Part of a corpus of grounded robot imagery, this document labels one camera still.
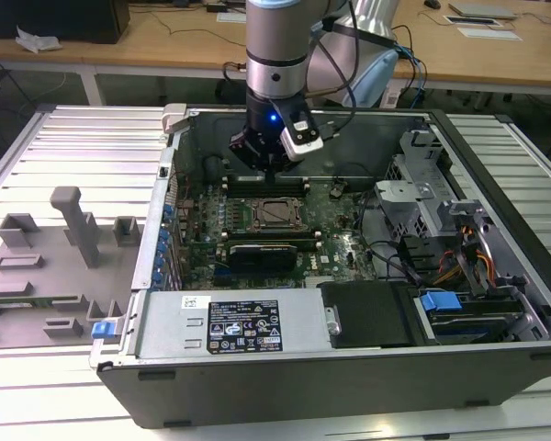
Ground green RAM stick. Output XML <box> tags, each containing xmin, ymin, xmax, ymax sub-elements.
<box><xmin>0</xmin><ymin>298</ymin><xmax>59</xmax><ymax>309</ymax></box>

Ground grey parts rack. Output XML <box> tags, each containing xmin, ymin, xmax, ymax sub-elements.
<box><xmin>0</xmin><ymin>186</ymin><xmax>143</xmax><ymax>353</ymax></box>

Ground black open PC case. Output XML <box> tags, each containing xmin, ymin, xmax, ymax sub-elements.
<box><xmin>89</xmin><ymin>101</ymin><xmax>551</xmax><ymax>429</ymax></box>

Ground black wire bundle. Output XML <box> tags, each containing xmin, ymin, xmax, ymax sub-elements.
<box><xmin>362</xmin><ymin>201</ymin><xmax>423</xmax><ymax>286</ymax></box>

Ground RAM slot white clips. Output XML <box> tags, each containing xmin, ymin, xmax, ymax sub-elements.
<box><xmin>220</xmin><ymin>174</ymin><xmax>309</xmax><ymax>184</ymax></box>
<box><xmin>220</xmin><ymin>242</ymin><xmax>323</xmax><ymax>252</ymax></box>
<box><xmin>220</xmin><ymin>182</ymin><xmax>309</xmax><ymax>192</ymax></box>
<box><xmin>220</xmin><ymin>232</ymin><xmax>323</xmax><ymax>242</ymax></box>

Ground blue cable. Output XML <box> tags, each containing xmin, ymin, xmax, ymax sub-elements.
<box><xmin>394</xmin><ymin>43</ymin><xmax>429</xmax><ymax>96</ymax></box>

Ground white strip black window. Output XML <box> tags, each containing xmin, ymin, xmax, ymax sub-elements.
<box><xmin>443</xmin><ymin>14</ymin><xmax>500</xmax><ymax>28</ymax></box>

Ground flat grey laptop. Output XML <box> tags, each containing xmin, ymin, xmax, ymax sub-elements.
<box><xmin>447</xmin><ymin>0</ymin><xmax>520</xmax><ymax>20</ymax></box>

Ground black plastic shroud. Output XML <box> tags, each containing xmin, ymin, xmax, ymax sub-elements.
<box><xmin>319</xmin><ymin>280</ymin><xmax>417</xmax><ymax>350</ymax></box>

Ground grey case release latch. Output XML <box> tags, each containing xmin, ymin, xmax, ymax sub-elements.
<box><xmin>161</xmin><ymin>103</ymin><xmax>192</xmax><ymax>134</ymax></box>

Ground crumpled white paper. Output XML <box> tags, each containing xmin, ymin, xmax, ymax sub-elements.
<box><xmin>16</xmin><ymin>25</ymin><xmax>63</xmax><ymax>52</ymax></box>

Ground metal drive cage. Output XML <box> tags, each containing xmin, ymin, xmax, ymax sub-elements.
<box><xmin>374</xmin><ymin>130</ymin><xmax>488</xmax><ymax>240</ymax></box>

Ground black box on desk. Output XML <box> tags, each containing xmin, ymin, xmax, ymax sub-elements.
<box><xmin>0</xmin><ymin>0</ymin><xmax>132</xmax><ymax>45</ymax></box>

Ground CPU socket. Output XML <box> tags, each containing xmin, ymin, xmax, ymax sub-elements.
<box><xmin>249</xmin><ymin>197</ymin><xmax>309</xmax><ymax>231</ymax></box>

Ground green motherboard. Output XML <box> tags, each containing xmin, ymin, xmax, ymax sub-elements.
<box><xmin>174</xmin><ymin>181</ymin><xmax>396</xmax><ymax>293</ymax></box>

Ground round black component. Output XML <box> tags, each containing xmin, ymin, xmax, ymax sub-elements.
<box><xmin>203</xmin><ymin>155</ymin><xmax>231</xmax><ymax>185</ymax></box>

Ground hard disk in blue carrier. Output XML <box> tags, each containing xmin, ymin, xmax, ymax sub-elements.
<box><xmin>415</xmin><ymin>288</ymin><xmax>534</xmax><ymax>344</ymax></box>

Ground wooden desk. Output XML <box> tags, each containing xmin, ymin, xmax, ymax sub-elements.
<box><xmin>0</xmin><ymin>0</ymin><xmax>551</xmax><ymax>107</ymax></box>

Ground silver power supply unit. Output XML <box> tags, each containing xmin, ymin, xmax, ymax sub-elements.
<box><xmin>128</xmin><ymin>288</ymin><xmax>343</xmax><ymax>359</ymax></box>

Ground black camera cable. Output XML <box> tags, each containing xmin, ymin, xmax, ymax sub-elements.
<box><xmin>309</xmin><ymin>0</ymin><xmax>364</xmax><ymax>141</ymax></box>

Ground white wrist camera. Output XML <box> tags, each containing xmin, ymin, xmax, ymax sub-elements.
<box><xmin>275</xmin><ymin>98</ymin><xmax>326</xmax><ymax>163</ymax></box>

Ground orange yellow wire bundle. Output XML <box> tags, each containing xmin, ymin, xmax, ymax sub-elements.
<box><xmin>433</xmin><ymin>224</ymin><xmax>497</xmax><ymax>286</ymax></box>

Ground black graphics card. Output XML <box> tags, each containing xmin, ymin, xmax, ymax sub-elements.
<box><xmin>227</xmin><ymin>243</ymin><xmax>299</xmax><ymax>277</ymax></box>

